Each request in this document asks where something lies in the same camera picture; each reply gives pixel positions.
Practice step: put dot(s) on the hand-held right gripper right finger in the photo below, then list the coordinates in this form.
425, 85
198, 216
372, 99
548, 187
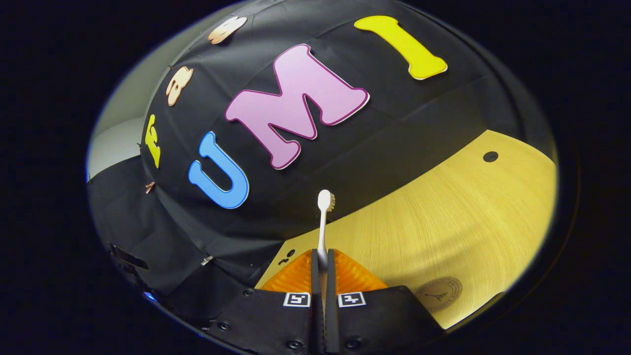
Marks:
332, 315

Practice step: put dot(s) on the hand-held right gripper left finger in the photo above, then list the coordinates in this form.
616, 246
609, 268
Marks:
317, 315

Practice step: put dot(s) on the white toothbrush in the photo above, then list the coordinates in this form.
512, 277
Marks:
323, 231

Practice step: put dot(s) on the silver clip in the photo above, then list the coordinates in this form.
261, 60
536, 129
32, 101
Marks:
207, 260

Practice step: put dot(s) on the red clip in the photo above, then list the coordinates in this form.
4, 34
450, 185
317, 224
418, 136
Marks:
150, 187

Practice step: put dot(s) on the black backdrop cloth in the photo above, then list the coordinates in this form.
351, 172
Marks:
394, 113

